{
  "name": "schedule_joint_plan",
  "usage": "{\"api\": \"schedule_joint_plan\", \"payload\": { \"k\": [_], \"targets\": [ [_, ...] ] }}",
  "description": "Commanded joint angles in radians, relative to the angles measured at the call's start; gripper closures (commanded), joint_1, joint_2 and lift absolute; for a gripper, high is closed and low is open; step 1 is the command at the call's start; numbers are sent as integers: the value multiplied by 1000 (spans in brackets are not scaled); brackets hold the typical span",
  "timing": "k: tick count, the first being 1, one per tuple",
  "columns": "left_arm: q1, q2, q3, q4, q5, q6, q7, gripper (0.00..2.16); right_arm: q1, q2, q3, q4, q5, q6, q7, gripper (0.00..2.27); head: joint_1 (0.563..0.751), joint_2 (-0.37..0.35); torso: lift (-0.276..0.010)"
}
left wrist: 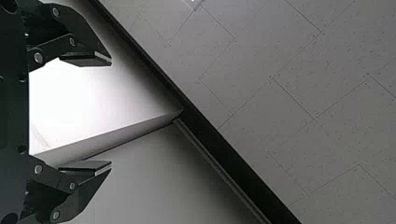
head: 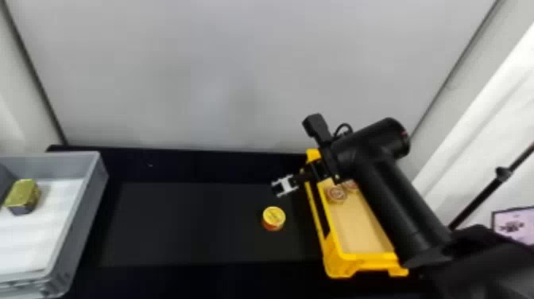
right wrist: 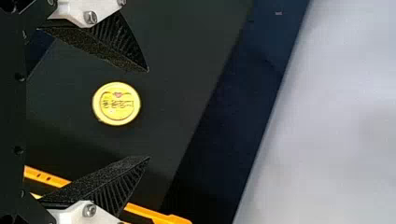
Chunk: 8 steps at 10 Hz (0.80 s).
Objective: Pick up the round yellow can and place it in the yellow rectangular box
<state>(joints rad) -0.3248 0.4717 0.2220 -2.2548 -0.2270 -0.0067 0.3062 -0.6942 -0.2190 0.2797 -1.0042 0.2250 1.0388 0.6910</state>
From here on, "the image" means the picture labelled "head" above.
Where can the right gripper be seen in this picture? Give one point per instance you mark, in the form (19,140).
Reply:
(312,172)

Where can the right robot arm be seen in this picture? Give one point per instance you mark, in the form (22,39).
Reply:
(388,196)

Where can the yellow can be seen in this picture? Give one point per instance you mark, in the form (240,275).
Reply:
(273,218)

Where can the yellow tray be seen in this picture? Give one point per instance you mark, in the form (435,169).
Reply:
(354,234)

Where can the black pole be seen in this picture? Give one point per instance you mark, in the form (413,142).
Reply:
(488,188)

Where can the grey crate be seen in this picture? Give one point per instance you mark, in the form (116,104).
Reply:
(50,225)

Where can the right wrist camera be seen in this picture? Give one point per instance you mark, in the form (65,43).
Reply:
(316,125)

